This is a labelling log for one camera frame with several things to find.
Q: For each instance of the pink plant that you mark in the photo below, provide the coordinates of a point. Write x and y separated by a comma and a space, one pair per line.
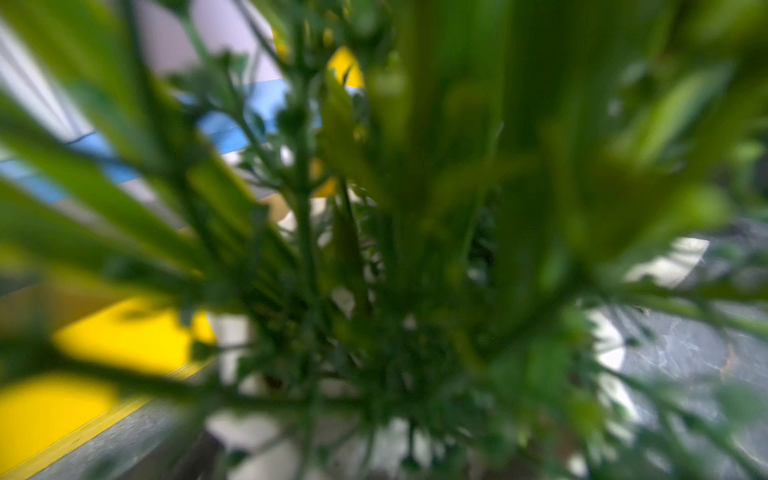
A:
491, 173

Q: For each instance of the yellow rack pink blue shelves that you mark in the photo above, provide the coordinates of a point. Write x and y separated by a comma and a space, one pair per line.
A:
247, 254

